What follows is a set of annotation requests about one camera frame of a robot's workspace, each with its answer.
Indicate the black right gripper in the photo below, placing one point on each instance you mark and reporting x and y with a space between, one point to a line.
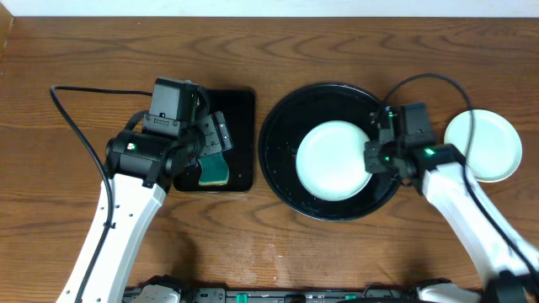
372 148

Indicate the pale green plate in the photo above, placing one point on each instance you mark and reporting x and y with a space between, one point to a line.
489 128

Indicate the black round tray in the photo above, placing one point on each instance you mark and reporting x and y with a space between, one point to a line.
286 126

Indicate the yellow plate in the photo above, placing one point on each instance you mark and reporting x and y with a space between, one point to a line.
491 163

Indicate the black rectangular tray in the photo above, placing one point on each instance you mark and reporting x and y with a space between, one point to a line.
237 107

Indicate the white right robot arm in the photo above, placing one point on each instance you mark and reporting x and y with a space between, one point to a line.
506 263

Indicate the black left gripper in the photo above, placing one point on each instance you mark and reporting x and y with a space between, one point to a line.
215 137

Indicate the green yellow sponge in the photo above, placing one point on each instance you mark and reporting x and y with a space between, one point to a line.
214 170

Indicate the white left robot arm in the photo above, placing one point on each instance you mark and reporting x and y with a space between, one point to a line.
150 156

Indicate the light blue plate with stain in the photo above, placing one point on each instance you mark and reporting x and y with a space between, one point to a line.
330 161

